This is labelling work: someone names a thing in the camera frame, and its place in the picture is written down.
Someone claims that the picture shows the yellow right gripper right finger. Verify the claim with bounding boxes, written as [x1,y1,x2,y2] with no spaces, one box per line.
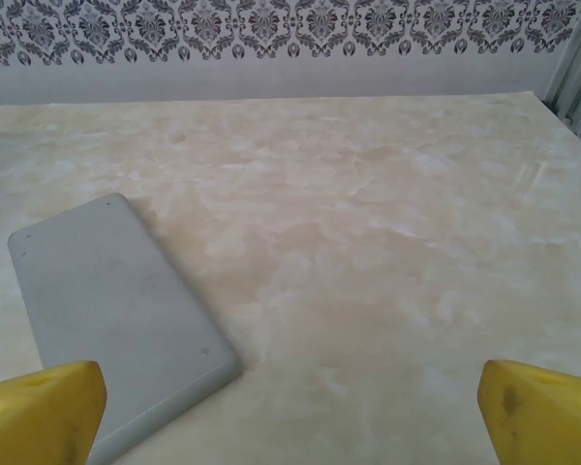
[477,358,581,465]

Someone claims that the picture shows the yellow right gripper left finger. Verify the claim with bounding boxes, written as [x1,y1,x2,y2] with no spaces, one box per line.
[0,359,108,465]

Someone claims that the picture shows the grey flat rectangular board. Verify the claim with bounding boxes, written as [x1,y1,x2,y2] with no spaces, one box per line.
[7,192,244,465]

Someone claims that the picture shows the pale curtain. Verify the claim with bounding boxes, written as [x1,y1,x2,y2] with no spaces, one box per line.
[542,0,581,147]

